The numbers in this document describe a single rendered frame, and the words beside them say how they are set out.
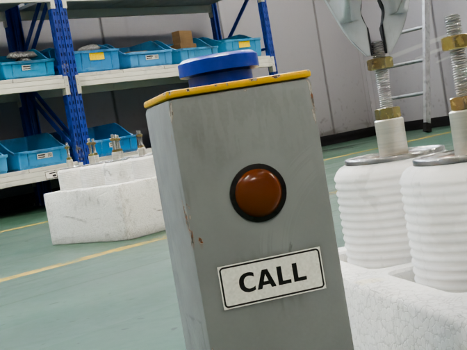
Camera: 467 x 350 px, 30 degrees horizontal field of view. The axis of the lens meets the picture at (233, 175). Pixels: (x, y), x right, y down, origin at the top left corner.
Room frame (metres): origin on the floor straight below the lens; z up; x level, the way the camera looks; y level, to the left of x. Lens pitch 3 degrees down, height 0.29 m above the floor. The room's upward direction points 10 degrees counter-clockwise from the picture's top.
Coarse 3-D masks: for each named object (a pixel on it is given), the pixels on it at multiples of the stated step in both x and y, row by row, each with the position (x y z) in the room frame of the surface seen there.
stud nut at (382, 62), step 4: (388, 56) 0.66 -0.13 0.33; (368, 60) 0.66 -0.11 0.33; (372, 60) 0.65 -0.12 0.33; (376, 60) 0.65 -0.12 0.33; (380, 60) 0.65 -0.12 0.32; (384, 60) 0.65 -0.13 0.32; (388, 60) 0.66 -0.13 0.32; (392, 60) 0.66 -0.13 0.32; (368, 64) 0.66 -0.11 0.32; (372, 64) 0.65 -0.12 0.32; (376, 64) 0.65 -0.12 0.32; (380, 64) 0.65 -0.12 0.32; (384, 64) 0.65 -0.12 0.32; (388, 64) 0.65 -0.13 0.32; (392, 64) 0.66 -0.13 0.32; (368, 68) 0.66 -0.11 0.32; (372, 68) 0.66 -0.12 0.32; (376, 68) 0.65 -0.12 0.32; (380, 68) 0.65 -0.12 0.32
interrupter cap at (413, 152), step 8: (440, 144) 0.66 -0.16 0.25; (416, 152) 0.63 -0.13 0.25; (424, 152) 0.63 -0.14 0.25; (432, 152) 0.63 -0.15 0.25; (352, 160) 0.65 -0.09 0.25; (360, 160) 0.64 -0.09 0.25; (368, 160) 0.63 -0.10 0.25; (376, 160) 0.63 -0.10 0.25; (384, 160) 0.63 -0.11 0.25; (392, 160) 0.63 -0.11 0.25
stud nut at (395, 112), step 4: (384, 108) 0.65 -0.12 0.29; (388, 108) 0.65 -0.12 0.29; (392, 108) 0.65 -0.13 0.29; (396, 108) 0.66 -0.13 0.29; (376, 112) 0.66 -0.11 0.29; (380, 112) 0.66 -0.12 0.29; (384, 112) 0.65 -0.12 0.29; (388, 112) 0.65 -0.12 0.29; (392, 112) 0.65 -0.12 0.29; (396, 112) 0.66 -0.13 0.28; (400, 112) 0.66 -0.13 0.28; (376, 116) 0.66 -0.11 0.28; (380, 116) 0.66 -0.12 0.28; (384, 116) 0.65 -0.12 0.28; (388, 116) 0.65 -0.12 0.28; (392, 116) 0.65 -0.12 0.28; (396, 116) 0.65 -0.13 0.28
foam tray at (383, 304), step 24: (408, 264) 0.60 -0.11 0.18; (360, 288) 0.56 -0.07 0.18; (384, 288) 0.53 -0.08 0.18; (408, 288) 0.52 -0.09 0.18; (432, 288) 0.51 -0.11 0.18; (360, 312) 0.57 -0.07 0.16; (384, 312) 0.53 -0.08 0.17; (408, 312) 0.49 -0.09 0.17; (432, 312) 0.46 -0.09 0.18; (456, 312) 0.45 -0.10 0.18; (360, 336) 0.57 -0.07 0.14; (384, 336) 0.53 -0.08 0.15; (408, 336) 0.50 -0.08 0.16; (432, 336) 0.47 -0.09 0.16; (456, 336) 0.44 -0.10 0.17
